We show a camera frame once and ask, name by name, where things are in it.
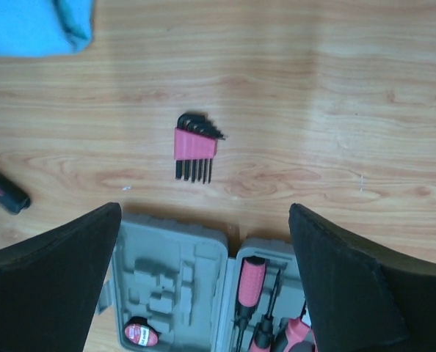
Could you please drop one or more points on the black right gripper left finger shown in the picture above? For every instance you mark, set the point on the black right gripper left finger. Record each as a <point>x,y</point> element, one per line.
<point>50,283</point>

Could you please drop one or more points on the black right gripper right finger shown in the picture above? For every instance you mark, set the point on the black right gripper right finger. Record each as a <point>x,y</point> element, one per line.
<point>362,296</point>

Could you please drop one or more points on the pink black pliers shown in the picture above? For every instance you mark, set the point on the pink black pliers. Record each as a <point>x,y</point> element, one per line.
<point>298,334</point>

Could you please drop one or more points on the pink utility knife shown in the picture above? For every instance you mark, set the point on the pink utility knife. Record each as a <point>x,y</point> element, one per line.
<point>12,198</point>

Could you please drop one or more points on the pink screwdriver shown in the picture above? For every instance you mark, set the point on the pink screwdriver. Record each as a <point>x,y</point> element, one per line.
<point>263,335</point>
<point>251,281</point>

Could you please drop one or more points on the grey plastic tool case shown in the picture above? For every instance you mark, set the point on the grey plastic tool case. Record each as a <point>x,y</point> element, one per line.
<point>182,279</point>

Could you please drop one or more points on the pink hex key set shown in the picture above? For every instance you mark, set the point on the pink hex key set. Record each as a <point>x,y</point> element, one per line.
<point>195,146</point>

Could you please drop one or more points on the light blue folded cloth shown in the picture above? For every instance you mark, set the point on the light blue folded cloth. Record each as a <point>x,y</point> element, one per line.
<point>45,28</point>

